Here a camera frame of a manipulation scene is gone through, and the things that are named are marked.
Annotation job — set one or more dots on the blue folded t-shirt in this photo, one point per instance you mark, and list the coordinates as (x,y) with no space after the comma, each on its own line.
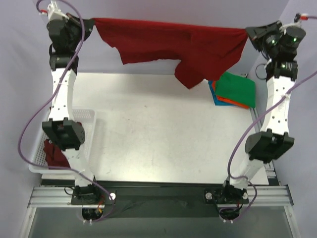
(217,102)

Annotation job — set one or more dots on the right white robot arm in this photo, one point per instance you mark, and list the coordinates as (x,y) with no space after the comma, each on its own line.
(273,139)

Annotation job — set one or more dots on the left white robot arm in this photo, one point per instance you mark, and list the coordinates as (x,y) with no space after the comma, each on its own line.
(63,148)

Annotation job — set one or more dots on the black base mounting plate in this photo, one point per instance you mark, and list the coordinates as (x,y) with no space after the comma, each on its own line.
(161,209)

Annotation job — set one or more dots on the orange folded t-shirt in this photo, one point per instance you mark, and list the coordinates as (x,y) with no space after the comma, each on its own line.
(229,101)

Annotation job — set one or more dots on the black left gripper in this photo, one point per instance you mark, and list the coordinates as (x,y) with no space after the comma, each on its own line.
(80,25)

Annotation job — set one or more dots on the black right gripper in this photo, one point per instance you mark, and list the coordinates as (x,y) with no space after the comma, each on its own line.
(260,34)

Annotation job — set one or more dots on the dark red t-shirt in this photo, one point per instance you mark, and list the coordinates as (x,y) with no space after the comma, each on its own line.
(54,156)

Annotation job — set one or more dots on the green folded t-shirt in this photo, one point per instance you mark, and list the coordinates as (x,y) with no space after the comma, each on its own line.
(236,88)

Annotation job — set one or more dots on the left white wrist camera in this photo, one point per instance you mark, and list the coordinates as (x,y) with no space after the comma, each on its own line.
(53,12)

